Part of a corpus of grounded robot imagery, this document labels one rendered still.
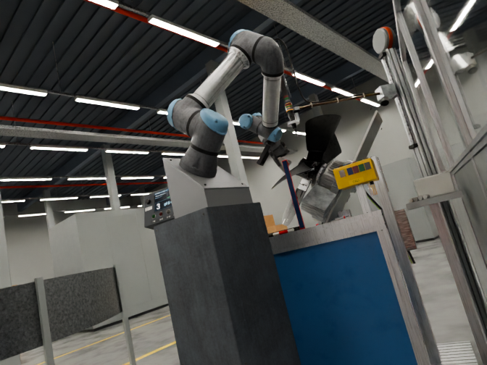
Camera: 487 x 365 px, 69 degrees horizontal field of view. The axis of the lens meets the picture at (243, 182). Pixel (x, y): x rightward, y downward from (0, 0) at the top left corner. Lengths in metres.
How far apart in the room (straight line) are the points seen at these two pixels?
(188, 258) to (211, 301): 0.17
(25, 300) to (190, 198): 1.64
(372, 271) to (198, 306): 0.73
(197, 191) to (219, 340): 0.50
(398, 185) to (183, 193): 8.06
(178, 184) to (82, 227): 6.38
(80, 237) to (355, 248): 6.53
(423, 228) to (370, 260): 7.51
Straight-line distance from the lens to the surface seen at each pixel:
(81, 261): 7.60
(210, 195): 1.26
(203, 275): 1.22
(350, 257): 1.59
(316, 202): 1.87
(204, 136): 1.32
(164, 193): 1.96
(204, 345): 1.30
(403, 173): 9.10
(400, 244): 2.02
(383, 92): 2.32
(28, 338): 2.71
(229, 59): 1.53
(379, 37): 2.52
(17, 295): 2.68
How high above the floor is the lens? 0.84
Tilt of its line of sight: 10 degrees up
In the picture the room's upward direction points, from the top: 14 degrees counter-clockwise
